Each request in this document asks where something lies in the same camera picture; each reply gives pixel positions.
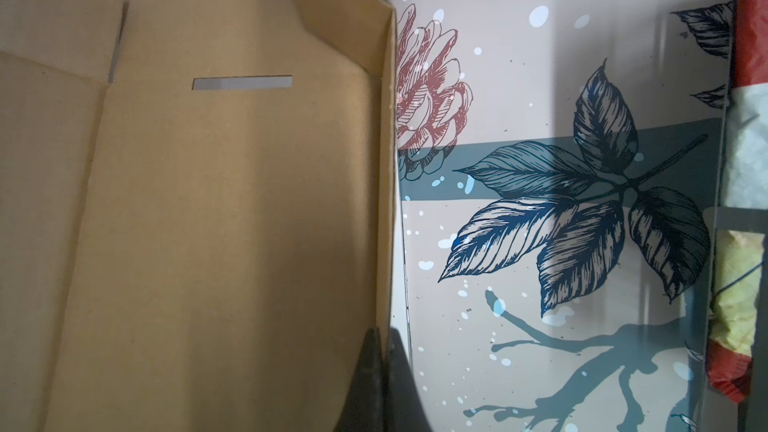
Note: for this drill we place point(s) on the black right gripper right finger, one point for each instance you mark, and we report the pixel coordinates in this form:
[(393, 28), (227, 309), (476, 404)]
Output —
[(404, 411)]

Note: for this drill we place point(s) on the black wire wall basket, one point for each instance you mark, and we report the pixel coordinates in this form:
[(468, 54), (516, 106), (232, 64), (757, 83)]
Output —
[(713, 28)]

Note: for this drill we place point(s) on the red cassava chips bag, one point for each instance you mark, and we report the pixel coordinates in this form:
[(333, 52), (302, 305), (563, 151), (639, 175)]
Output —
[(739, 255)]

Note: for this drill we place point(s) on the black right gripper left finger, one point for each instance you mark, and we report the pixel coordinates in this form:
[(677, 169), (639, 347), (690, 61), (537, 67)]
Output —
[(363, 409)]

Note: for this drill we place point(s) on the brown cardboard paper box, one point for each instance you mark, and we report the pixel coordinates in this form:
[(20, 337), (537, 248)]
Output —
[(196, 210)]

